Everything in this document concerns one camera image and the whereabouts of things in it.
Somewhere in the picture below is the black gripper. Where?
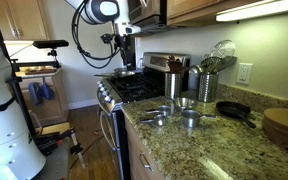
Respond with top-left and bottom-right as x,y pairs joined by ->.
118,34 -> 138,71

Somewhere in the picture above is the small steel measuring cup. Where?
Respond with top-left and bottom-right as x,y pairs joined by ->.
146,105 -> 173,117
139,114 -> 168,128

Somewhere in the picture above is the stainless steel stove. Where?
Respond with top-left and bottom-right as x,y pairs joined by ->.
95,51 -> 191,180

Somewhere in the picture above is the wooden fork spatula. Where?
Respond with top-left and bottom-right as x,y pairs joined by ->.
166,54 -> 181,74

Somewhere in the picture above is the perforated steel utensil holder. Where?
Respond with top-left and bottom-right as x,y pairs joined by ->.
164,72 -> 183,101
197,72 -> 220,104

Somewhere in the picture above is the wooden spoon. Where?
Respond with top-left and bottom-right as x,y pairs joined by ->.
174,61 -> 189,75

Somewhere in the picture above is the steel microwave oven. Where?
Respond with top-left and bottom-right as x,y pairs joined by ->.
127,0 -> 168,27

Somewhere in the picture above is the steel ladle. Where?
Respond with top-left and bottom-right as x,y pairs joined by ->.
187,63 -> 204,75

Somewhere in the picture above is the wide shallow steel cup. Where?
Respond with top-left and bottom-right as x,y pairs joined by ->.
172,96 -> 198,112

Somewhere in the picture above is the wooden upper kitchen cabinet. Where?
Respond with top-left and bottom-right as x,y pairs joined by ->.
0,0 -> 50,42
166,0 -> 285,27

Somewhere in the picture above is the wooden kitchen cabinet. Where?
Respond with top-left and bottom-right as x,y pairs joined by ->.
166,0 -> 285,27
0,0 -> 50,42
122,114 -> 167,180

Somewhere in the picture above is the large steel measuring cup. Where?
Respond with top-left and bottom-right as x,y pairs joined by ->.
180,109 -> 219,129

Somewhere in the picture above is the blue oven mitt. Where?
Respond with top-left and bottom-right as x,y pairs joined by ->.
27,81 -> 44,105
38,77 -> 56,101

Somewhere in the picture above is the light wooden side cabinet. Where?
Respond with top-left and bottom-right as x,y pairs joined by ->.
15,67 -> 70,127

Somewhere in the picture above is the wooden lower kitchen cabinet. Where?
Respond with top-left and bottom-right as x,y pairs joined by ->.
122,114 -> 167,180

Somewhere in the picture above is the brown wooden tray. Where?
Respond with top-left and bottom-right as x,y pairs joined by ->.
23,66 -> 57,76

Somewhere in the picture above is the black spatula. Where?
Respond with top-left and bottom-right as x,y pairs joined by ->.
216,55 -> 239,73

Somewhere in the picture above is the flat plywood board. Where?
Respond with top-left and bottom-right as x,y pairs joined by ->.
36,121 -> 71,136

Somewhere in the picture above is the silver bar clamp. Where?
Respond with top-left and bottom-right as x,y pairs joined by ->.
63,127 -> 87,170

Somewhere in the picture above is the black orange bar clamp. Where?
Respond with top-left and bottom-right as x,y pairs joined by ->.
33,131 -> 67,157

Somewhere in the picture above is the black cast iron skillet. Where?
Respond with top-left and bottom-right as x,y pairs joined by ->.
215,100 -> 258,129

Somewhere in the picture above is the white perforated robot platform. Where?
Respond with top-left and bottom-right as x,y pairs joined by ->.
33,138 -> 70,180

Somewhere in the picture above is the under-cabinet light strip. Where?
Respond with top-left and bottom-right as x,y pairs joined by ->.
215,0 -> 288,23

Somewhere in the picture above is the dark round wooden board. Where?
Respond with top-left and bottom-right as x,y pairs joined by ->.
261,119 -> 288,154

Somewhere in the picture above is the black stereo camera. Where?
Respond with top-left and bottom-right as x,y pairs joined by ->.
32,39 -> 70,50

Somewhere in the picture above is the steel wire whisk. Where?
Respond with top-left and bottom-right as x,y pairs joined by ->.
200,56 -> 223,75

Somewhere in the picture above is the round wire mesh strainer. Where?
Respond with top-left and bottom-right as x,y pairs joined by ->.
210,39 -> 237,60

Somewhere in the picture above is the steel drawer handle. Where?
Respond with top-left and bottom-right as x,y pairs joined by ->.
138,151 -> 154,172

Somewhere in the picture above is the white wall outlet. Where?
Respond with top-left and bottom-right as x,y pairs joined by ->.
235,62 -> 254,86

